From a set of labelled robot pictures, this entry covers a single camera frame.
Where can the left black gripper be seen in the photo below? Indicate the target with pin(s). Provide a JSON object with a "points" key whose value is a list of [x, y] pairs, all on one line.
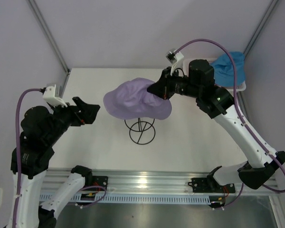
{"points": [[88, 112]]}

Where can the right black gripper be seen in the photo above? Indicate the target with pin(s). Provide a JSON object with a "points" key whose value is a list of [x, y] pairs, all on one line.
{"points": [[163, 88]]}

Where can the purple bucket hat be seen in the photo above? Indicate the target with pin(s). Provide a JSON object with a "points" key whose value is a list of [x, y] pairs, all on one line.
{"points": [[131, 100]]}

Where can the blue bucket hat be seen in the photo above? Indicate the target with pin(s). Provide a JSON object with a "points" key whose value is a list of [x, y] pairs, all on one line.
{"points": [[223, 69]]}

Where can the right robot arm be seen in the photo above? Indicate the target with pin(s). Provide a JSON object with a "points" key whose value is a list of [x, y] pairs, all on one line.
{"points": [[217, 102]]}

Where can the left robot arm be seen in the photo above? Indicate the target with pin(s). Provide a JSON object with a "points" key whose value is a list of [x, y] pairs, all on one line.
{"points": [[36, 135]]}

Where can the white plastic basket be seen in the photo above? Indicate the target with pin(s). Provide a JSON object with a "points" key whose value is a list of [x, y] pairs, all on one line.
{"points": [[242, 87]]}

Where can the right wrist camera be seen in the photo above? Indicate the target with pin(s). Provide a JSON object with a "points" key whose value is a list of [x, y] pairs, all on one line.
{"points": [[175, 58]]}

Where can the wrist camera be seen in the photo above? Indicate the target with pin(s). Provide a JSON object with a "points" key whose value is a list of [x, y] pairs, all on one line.
{"points": [[52, 96], [175, 58]]}

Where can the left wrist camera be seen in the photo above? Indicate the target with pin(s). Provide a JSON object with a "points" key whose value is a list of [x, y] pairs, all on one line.
{"points": [[52, 96]]}

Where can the black wire hat stand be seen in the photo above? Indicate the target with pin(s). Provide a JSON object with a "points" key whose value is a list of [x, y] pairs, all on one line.
{"points": [[141, 130]]}

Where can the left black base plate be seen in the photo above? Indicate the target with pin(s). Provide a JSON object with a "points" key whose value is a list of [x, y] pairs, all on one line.
{"points": [[97, 183]]}

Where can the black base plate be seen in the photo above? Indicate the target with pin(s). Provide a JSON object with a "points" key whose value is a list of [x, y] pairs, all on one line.
{"points": [[207, 185], [97, 183]]}

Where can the aluminium mounting rail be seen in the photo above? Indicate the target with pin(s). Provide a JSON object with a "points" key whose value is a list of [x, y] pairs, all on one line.
{"points": [[142, 182]]}

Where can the white slotted cable duct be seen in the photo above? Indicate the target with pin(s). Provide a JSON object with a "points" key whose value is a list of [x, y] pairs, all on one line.
{"points": [[141, 198]]}

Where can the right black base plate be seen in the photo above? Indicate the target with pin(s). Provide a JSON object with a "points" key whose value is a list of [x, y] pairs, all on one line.
{"points": [[207, 185]]}

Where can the left aluminium corner post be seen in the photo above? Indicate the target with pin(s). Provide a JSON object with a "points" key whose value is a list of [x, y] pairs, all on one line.
{"points": [[48, 34]]}

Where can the aluminium corner post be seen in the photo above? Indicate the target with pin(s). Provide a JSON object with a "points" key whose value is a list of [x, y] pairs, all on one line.
{"points": [[48, 34], [270, 10]]}

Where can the right aluminium corner post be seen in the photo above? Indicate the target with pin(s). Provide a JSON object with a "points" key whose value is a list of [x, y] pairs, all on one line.
{"points": [[270, 10]]}

